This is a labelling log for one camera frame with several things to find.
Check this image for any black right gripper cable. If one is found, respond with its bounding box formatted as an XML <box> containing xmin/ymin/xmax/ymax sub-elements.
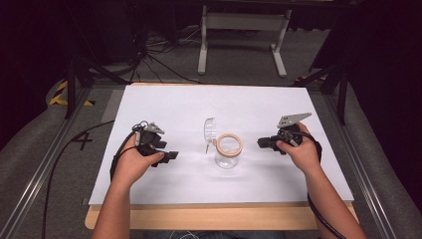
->
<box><xmin>288</xmin><ymin>129</ymin><xmax>347</xmax><ymax>239</ymax></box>

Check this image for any person's right hand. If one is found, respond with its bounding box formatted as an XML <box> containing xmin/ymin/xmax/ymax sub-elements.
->
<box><xmin>276</xmin><ymin>121</ymin><xmax>323</xmax><ymax>176</ymax></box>

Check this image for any black tripod stand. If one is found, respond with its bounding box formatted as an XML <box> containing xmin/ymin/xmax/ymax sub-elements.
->
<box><xmin>63</xmin><ymin>49</ymin><xmax>130</xmax><ymax>120</ymax></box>
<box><xmin>292</xmin><ymin>59</ymin><xmax>349</xmax><ymax>126</ymax></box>

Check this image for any clear glass jar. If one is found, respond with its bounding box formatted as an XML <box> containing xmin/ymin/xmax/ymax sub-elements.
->
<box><xmin>214</xmin><ymin>132</ymin><xmax>244</xmax><ymax>170</ymax></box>

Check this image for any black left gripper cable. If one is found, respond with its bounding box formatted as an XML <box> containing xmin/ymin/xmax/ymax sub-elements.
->
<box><xmin>41</xmin><ymin>119</ymin><xmax>149</xmax><ymax>239</ymax></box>

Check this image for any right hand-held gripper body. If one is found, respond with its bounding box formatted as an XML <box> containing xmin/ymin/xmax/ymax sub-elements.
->
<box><xmin>274</xmin><ymin>112</ymin><xmax>314</xmax><ymax>156</ymax></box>

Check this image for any person's left hand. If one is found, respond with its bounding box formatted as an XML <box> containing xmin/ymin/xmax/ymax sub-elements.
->
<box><xmin>112</xmin><ymin>133</ymin><xmax>165</xmax><ymax>187</ymax></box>

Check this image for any aluminium rail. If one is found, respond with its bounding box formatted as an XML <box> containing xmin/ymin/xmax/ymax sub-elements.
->
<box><xmin>0</xmin><ymin>87</ymin><xmax>92</xmax><ymax>239</ymax></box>
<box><xmin>322</xmin><ymin>94</ymin><xmax>399</xmax><ymax>239</ymax></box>

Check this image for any bundle of black floor cables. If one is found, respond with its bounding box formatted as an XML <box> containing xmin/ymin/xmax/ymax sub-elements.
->
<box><xmin>108</xmin><ymin>24</ymin><xmax>207</xmax><ymax>86</ymax></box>

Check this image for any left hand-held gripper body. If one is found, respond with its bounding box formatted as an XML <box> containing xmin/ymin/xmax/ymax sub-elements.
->
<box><xmin>131</xmin><ymin>121</ymin><xmax>168</xmax><ymax>157</ymax></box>

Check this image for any yellow black hazard tape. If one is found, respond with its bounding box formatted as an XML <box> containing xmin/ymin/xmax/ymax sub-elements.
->
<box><xmin>49</xmin><ymin>80</ymin><xmax>97</xmax><ymax>108</ymax></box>

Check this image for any clear glass jar lid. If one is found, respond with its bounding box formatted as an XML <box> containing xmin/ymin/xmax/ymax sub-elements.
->
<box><xmin>203</xmin><ymin>117</ymin><xmax>218</xmax><ymax>154</ymax></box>

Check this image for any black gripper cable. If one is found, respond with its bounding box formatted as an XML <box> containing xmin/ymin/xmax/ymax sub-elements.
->
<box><xmin>41</xmin><ymin>119</ymin><xmax>149</xmax><ymax>239</ymax></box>
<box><xmin>288</xmin><ymin>129</ymin><xmax>347</xmax><ymax>239</ymax></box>

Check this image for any white metal stand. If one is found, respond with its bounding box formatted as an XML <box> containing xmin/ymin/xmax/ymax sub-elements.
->
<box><xmin>197</xmin><ymin>4</ymin><xmax>293</xmax><ymax>79</ymax></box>

